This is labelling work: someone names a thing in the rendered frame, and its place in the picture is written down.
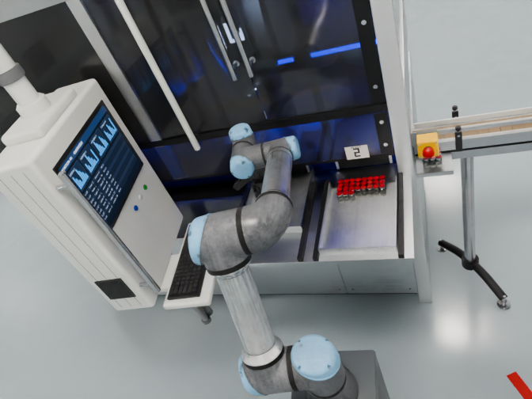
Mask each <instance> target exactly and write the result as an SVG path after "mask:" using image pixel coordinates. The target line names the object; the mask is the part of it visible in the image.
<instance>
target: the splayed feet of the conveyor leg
mask: <svg viewBox="0 0 532 399"><path fill-rule="evenodd" d="M436 250H437V251H438V252H440V253H444V252H446V251H447V250H448V251H450V252H452V253H453V254H455V255H456V256H457V257H459V258H461V259H462V267H463V268H464V269H466V270H470V271H472V270H474V271H475V272H476V273H477V274H478V275H479V276H480V277H481V278H482V279H483V280H484V282H485V283H486V284H487V285H488V287H489V288H490V289H491V290H492V292H493V293H494V294H495V296H496V297H497V298H498V299H499V300H498V301H497V306H498V307H499V308H500V309H502V310H509V309H510V308H511V303H510V301H508V300H507V299H506V297H508V296H507V295H506V294H505V292H504V291H503V290H502V289H501V287H500V286H499V285H498V284H497V282H496V281H495V280H494V279H493V278H492V277H491V276H490V275H489V273H488V272H487V271H486V270H485V269H484V268H483V267H482V266H481V265H480V264H479V257H478V255H477V254H476V260H475V261H473V262H468V261H466V260H465V253H464V250H462V249H460V248H459V247H457V246H456V245H453V244H451V243H450V242H448V241H445V240H443V239H440V240H439V242H438V245H437V246H436Z"/></svg>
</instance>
